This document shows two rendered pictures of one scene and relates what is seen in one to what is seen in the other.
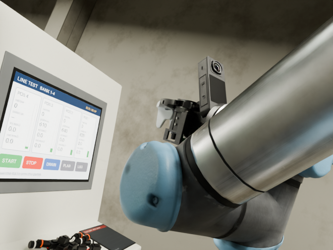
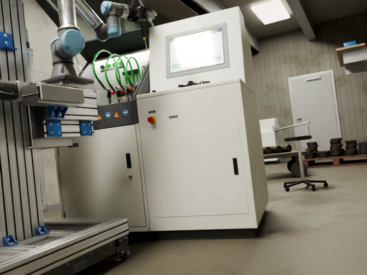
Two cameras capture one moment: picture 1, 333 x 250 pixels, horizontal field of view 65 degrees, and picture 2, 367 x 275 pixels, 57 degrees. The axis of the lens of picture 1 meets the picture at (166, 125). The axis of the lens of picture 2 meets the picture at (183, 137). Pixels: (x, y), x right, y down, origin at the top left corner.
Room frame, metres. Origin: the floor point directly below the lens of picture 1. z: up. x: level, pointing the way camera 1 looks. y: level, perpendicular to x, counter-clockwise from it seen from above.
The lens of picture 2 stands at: (0.55, -2.08, 0.60)
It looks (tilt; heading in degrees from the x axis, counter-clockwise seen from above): 2 degrees up; 87
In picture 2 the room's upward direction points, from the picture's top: 6 degrees counter-clockwise
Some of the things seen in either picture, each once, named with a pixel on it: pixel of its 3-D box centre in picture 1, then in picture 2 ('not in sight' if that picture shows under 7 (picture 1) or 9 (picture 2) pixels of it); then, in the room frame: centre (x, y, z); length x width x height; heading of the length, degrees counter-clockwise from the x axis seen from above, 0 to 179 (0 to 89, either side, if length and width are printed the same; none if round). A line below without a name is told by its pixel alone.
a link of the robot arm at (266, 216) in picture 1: (247, 210); (112, 27); (0.32, -0.13, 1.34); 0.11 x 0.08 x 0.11; 124
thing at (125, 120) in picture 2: not in sight; (94, 118); (0.08, 0.33, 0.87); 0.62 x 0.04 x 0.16; 158
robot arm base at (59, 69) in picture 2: not in sight; (64, 72); (0.04, -0.18, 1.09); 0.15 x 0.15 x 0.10
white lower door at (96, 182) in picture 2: not in sight; (99, 178); (0.07, 0.31, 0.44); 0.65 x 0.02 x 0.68; 158
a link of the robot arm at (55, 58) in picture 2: not in sight; (62, 51); (0.04, -0.19, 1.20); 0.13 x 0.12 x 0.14; 124
